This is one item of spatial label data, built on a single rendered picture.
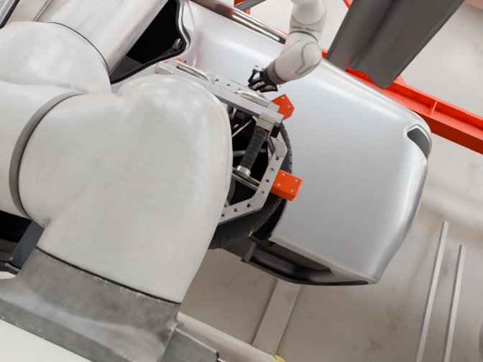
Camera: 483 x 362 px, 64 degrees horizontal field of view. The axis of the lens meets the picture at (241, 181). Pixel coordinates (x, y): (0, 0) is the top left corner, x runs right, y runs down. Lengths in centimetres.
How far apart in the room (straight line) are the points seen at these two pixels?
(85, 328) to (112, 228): 8
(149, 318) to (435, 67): 698
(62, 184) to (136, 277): 11
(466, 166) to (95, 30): 640
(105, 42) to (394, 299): 548
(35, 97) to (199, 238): 22
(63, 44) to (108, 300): 30
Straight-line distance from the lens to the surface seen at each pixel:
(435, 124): 473
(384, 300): 573
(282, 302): 518
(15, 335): 34
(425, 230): 610
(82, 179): 37
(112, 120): 38
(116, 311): 35
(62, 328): 35
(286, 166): 143
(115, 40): 57
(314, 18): 130
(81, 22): 56
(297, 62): 123
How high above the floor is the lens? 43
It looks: 16 degrees up
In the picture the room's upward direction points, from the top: 25 degrees clockwise
